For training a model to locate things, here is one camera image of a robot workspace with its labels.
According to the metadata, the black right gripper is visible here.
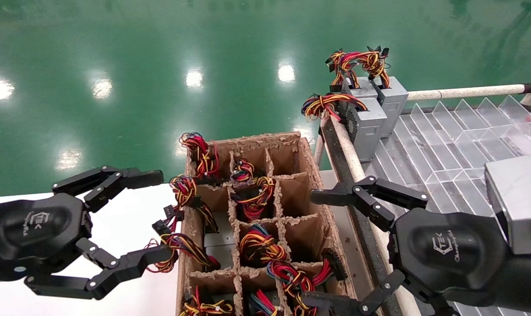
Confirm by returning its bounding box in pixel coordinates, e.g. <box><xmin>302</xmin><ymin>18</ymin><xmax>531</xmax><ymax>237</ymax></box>
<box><xmin>301</xmin><ymin>176</ymin><xmax>531</xmax><ymax>316</ymax></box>

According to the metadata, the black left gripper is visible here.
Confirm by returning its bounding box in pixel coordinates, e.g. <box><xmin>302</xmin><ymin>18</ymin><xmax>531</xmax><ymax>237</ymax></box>
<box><xmin>0</xmin><ymin>166</ymin><xmax>174</xmax><ymax>301</ymax></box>

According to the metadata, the grey power supply with wires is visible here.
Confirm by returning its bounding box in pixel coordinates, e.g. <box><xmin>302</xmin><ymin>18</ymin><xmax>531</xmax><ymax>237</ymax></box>
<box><xmin>301</xmin><ymin>92</ymin><xmax>387</xmax><ymax>162</ymax></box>
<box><xmin>326</xmin><ymin>49</ymin><xmax>379</xmax><ymax>101</ymax></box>
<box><xmin>144</xmin><ymin>205</ymin><xmax>236</xmax><ymax>273</ymax></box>
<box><xmin>267</xmin><ymin>247</ymin><xmax>348</xmax><ymax>316</ymax></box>
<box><xmin>248</xmin><ymin>289</ymin><xmax>278</xmax><ymax>316</ymax></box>
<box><xmin>358</xmin><ymin>45</ymin><xmax>409</xmax><ymax>138</ymax></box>
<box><xmin>180</xmin><ymin>285</ymin><xmax>236</xmax><ymax>316</ymax></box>
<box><xmin>231</xmin><ymin>176</ymin><xmax>277</xmax><ymax>221</ymax></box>
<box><xmin>239</xmin><ymin>223</ymin><xmax>289</xmax><ymax>267</ymax></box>
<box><xmin>230</xmin><ymin>158</ymin><xmax>255</xmax><ymax>183</ymax></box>
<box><xmin>169</xmin><ymin>174</ymin><xmax>236</xmax><ymax>245</ymax></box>
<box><xmin>179</xmin><ymin>132</ymin><xmax>220</xmax><ymax>180</ymax></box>

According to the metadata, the brown cardboard divider box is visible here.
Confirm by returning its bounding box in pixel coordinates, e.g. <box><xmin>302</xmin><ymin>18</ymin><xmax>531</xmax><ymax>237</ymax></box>
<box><xmin>176</xmin><ymin>132</ymin><xmax>366</xmax><ymax>316</ymax></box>

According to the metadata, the long white rack pipe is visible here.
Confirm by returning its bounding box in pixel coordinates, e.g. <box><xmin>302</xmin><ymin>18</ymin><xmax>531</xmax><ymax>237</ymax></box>
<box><xmin>330</xmin><ymin>115</ymin><xmax>424</xmax><ymax>316</ymax></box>

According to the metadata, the transparent plastic divider tray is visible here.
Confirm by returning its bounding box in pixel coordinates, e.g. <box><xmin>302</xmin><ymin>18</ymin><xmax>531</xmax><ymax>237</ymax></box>
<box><xmin>363</xmin><ymin>94</ymin><xmax>531</xmax><ymax>316</ymax></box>

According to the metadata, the white rack cross pipe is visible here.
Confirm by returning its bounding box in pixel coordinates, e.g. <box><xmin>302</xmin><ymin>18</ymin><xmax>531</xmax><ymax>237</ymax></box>
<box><xmin>407</xmin><ymin>83</ymin><xmax>527</xmax><ymax>101</ymax></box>

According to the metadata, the black rack rail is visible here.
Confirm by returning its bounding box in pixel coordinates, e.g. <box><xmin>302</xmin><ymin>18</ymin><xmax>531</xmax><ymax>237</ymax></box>
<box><xmin>321</xmin><ymin>119</ymin><xmax>404</xmax><ymax>316</ymax></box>

